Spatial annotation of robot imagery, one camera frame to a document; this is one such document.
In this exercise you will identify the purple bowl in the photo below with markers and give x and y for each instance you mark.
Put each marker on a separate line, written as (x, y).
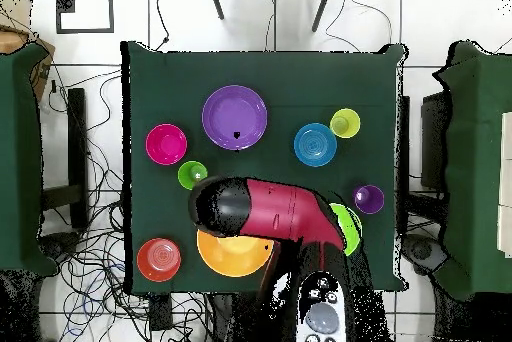
(234, 114)

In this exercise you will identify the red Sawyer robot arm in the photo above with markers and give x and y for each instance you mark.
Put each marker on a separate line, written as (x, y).
(280, 214)

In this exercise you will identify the blue bowl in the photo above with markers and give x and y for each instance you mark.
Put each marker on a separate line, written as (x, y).
(315, 145)

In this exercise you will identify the green cup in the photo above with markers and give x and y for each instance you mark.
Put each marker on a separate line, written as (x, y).
(190, 174)

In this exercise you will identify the large yellow-orange bowl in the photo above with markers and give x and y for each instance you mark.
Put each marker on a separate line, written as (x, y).
(232, 256)

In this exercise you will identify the pink bowl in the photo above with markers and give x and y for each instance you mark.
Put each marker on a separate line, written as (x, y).
(166, 144)

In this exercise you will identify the yellow cup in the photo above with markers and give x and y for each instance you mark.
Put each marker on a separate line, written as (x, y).
(344, 122)

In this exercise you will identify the green bowl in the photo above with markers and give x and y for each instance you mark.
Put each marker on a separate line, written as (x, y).
(350, 230)

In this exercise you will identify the purple cup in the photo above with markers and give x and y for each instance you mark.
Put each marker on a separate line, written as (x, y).
(370, 200)

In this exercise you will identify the dark green tablecloth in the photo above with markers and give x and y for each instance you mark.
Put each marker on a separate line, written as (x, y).
(340, 86)

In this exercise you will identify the red-orange bowl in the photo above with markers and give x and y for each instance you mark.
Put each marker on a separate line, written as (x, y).
(158, 260)

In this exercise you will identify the black power strip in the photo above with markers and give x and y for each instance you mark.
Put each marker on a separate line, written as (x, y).
(160, 312)

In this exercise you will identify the black box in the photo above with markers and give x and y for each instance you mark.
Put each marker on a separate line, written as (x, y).
(434, 142)

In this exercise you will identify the black floor beam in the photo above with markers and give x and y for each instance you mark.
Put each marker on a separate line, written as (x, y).
(76, 138)

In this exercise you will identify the dark grey stand base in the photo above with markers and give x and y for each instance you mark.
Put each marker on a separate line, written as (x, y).
(60, 242)
(422, 250)

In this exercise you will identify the green side table cloth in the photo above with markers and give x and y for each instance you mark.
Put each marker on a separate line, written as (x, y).
(20, 158)
(472, 178)

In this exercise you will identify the cardboard box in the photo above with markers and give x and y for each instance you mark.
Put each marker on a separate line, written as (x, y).
(12, 40)

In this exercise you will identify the black camera tripod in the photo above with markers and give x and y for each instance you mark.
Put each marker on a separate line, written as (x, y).
(216, 2)

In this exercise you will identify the black rectangular frame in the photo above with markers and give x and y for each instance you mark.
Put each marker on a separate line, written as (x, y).
(84, 30)

